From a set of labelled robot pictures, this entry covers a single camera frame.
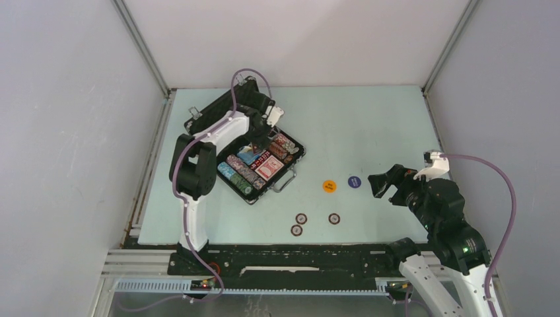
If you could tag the green chip stack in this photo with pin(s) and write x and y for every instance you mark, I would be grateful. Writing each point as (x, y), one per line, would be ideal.
(241, 184)

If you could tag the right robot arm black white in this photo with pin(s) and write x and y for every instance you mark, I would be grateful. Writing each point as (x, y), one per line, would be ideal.
(439, 207)

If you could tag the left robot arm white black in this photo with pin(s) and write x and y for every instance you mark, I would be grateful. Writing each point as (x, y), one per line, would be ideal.
(193, 171)

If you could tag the blue small blind button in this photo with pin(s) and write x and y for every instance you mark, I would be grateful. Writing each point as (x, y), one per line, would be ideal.
(354, 182)

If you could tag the brown 100 poker chip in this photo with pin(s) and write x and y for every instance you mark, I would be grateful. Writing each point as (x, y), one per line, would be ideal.
(301, 219)
(296, 230)
(334, 219)

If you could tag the light blue chip stack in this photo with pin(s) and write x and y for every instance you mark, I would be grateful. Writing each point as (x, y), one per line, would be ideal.
(226, 170)

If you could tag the orange big blind button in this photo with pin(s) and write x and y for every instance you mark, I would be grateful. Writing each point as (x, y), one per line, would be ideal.
(329, 186)

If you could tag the aluminium frame rail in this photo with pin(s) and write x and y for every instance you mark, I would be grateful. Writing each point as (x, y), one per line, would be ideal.
(136, 263)

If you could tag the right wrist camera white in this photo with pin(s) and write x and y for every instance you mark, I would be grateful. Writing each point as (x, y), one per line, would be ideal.
(436, 165)

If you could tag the purple blue chip stack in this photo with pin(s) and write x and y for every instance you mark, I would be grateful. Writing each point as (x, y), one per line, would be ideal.
(247, 173)

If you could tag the red playing card deck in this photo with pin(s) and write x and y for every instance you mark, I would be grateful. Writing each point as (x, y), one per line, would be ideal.
(269, 168)

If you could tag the black aluminium poker case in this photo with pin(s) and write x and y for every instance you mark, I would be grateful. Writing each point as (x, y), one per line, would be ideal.
(237, 139)

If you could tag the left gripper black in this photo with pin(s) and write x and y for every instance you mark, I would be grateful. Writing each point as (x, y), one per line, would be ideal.
(262, 140)

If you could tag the brown chip stack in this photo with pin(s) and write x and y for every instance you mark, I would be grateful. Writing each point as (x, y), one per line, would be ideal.
(279, 152)

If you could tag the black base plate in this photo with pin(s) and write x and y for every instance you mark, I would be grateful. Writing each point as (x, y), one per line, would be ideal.
(289, 267)

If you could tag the blue playing card deck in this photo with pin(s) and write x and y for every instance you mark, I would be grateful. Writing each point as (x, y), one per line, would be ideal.
(247, 154)

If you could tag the red white chip stack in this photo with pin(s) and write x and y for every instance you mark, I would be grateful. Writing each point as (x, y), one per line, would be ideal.
(286, 143)

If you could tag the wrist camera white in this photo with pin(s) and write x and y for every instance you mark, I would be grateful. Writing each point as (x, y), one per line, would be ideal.
(273, 114)
(436, 165)

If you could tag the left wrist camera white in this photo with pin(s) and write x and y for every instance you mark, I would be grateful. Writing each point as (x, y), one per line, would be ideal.
(273, 114)

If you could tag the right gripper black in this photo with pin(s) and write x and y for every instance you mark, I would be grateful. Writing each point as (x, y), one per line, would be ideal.
(399, 176)

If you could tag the red dice row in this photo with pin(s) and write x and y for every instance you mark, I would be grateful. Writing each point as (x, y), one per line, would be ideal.
(260, 160)

